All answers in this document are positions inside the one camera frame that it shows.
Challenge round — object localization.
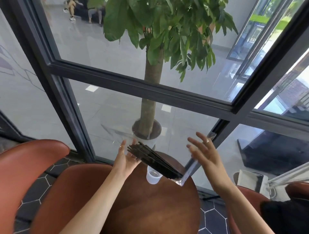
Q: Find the dark metal window frame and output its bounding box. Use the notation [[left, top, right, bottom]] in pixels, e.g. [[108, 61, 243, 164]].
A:
[[0, 0, 309, 167]]

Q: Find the glass entrance door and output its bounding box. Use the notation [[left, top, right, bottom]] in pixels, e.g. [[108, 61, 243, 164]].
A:
[[226, 0, 294, 80]]

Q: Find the black sofa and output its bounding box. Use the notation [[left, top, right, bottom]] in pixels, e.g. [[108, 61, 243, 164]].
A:
[[72, 0, 107, 23]]

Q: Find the person's right forearm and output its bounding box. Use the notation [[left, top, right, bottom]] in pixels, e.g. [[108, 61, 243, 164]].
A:
[[212, 182, 275, 234]]

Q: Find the bundle of black straws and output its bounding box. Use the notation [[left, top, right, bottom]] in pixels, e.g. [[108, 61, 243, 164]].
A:
[[127, 142, 183, 180]]

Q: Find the black bag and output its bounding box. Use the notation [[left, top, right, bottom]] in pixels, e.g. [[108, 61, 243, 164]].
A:
[[259, 197, 309, 234]]

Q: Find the clear plastic cup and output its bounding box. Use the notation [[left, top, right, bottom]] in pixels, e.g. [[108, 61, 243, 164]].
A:
[[146, 165, 164, 185]]

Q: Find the person's left forearm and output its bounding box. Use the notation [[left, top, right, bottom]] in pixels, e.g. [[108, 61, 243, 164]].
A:
[[59, 167, 127, 234]]

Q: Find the brown leather chair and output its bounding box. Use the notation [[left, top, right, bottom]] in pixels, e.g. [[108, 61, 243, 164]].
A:
[[285, 181, 309, 201], [226, 185, 271, 234], [0, 139, 70, 234], [30, 163, 114, 234]]

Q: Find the dark round planter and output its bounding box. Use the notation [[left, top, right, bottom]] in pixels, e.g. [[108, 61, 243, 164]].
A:
[[132, 118, 162, 141]]

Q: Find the clear plastic straw wrapper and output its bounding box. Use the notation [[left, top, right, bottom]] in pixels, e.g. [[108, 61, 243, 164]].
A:
[[178, 133, 217, 187]]

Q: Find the white paper bag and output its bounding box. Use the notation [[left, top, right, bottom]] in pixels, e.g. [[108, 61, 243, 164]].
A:
[[238, 169, 269, 194]]

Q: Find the dark floor mat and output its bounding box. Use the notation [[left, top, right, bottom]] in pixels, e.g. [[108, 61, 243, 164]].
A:
[[237, 131, 309, 176]]

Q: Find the white metal rail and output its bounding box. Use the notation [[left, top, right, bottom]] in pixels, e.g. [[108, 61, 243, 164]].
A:
[[267, 161, 309, 189]]

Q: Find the person's left hand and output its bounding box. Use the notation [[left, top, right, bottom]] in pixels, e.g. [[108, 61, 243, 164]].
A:
[[112, 139, 142, 179]]

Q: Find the green leafy indoor tree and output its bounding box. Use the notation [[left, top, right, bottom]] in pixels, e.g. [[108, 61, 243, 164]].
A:
[[103, 0, 239, 138]]

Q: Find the person's right hand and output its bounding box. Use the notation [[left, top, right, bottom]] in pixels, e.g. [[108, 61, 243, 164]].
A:
[[187, 132, 233, 192]]

